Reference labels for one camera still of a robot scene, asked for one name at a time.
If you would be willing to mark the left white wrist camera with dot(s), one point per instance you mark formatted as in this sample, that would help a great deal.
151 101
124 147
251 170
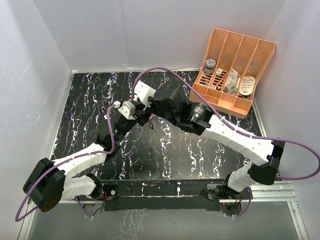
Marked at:
126 109

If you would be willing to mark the small round grey jar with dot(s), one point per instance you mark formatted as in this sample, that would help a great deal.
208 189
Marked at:
209 66

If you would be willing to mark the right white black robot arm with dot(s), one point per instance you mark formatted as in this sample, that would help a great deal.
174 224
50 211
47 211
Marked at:
193 117

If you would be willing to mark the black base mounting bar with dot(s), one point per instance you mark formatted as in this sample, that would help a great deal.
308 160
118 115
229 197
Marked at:
167 194

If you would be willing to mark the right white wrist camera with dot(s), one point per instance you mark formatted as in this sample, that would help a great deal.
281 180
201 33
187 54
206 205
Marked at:
142 92

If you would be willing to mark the aluminium frame rail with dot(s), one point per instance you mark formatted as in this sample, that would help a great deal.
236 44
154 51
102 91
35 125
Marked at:
282 191

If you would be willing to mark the small white card box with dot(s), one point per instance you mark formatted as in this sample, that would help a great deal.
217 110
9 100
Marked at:
220 72

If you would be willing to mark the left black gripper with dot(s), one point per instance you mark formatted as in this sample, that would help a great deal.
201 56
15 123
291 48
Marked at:
141 115

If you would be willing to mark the white grey packaged item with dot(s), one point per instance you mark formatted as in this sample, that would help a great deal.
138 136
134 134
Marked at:
231 82

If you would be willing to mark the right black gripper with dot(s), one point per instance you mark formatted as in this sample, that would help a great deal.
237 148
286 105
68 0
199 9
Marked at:
153 102

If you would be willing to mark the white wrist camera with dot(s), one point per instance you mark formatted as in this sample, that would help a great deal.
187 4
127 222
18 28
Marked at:
142 92
126 109

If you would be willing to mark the orange plastic file organizer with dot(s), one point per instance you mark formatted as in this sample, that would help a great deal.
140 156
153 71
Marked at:
232 67

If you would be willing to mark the white oval remote control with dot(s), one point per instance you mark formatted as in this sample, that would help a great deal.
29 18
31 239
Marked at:
247 86

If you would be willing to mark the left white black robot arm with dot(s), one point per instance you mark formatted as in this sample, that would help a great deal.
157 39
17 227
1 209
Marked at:
53 180

